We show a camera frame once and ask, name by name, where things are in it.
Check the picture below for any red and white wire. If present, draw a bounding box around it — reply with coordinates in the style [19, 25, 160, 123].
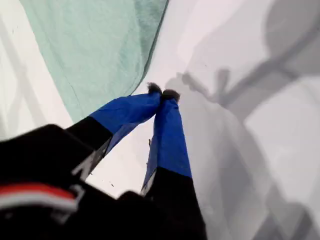
[0, 183, 80, 216]

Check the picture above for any pale green T-shirt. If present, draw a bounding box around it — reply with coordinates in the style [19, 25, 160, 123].
[18, 0, 171, 124]

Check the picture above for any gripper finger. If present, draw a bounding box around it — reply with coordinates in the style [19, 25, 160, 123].
[64, 81, 164, 181]
[140, 88, 209, 240]

